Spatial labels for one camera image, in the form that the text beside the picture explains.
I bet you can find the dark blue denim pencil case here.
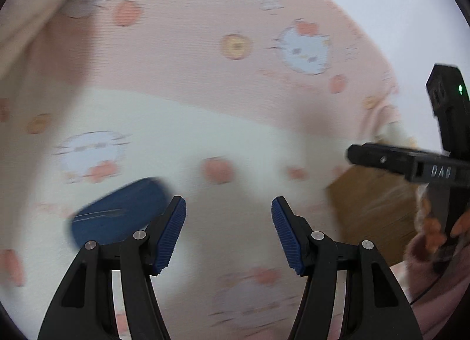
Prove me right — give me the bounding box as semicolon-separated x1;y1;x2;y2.
70;177;170;248

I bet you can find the person's right hand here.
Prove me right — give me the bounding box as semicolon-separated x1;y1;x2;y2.
405;186;469;279

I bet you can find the brown cardboard box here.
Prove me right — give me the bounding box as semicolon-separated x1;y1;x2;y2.
326;165;418;266

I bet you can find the pink Hello Kitty blanket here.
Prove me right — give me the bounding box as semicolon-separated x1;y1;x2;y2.
1;0;412;339

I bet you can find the black camera box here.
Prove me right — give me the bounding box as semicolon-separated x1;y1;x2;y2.
426;64;469;162

